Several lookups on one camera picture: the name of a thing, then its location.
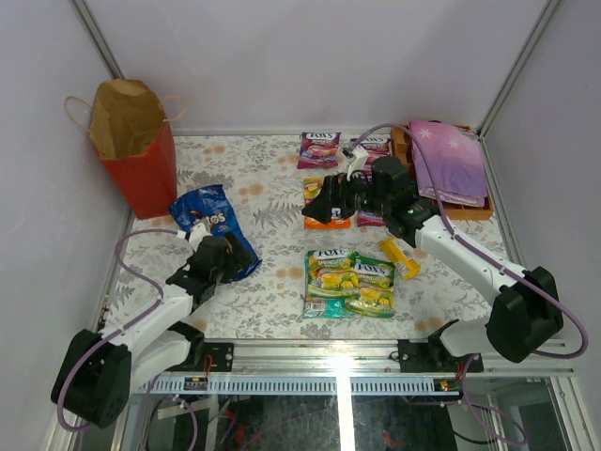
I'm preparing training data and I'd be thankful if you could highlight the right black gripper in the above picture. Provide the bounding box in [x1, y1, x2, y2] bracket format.
[301, 167, 391, 226]

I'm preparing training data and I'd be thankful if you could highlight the purple star cloth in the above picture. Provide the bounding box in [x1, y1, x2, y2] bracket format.
[409, 120, 488, 208]

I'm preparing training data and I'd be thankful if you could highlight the yellow snack bar packet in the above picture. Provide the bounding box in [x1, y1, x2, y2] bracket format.
[378, 238, 421, 280]

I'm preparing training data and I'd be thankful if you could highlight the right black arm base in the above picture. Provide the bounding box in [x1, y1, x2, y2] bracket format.
[397, 339, 469, 374]

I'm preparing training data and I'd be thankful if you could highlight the purple candy bag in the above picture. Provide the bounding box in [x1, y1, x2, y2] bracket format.
[297, 132, 341, 169]
[357, 210, 385, 227]
[359, 136, 391, 165]

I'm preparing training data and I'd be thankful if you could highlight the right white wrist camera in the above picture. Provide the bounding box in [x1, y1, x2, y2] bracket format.
[342, 143, 368, 181]

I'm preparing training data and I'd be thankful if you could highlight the blue Doritos chip bag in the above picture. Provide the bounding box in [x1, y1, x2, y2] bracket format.
[169, 184, 261, 282]

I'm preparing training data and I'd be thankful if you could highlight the aluminium front rail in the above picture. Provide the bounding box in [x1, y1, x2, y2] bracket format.
[225, 338, 576, 378]

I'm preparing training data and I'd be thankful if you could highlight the red paper bag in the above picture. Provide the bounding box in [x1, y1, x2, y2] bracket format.
[63, 79, 188, 220]

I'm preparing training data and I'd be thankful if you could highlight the wooden compartment tray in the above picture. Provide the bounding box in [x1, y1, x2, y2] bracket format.
[390, 129, 494, 221]

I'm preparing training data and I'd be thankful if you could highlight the green snack package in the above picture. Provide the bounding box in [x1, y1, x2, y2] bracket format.
[302, 248, 359, 319]

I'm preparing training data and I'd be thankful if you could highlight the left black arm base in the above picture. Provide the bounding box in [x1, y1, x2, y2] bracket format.
[175, 342, 235, 373]

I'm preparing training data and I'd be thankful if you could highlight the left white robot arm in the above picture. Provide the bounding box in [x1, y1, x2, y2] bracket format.
[51, 232, 254, 432]

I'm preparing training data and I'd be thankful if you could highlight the orange snack package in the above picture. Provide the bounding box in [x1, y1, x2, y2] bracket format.
[303, 178, 351, 230]

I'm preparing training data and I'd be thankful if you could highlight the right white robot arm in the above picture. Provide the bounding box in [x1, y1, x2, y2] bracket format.
[301, 157, 563, 371]

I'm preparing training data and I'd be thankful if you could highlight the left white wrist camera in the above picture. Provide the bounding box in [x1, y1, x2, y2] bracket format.
[177, 222, 211, 249]

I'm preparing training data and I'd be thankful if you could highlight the blue slotted cable duct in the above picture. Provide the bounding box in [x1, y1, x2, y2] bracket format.
[149, 375, 459, 397]

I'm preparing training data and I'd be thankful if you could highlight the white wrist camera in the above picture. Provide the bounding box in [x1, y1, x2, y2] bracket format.
[177, 222, 211, 249]
[342, 143, 368, 181]

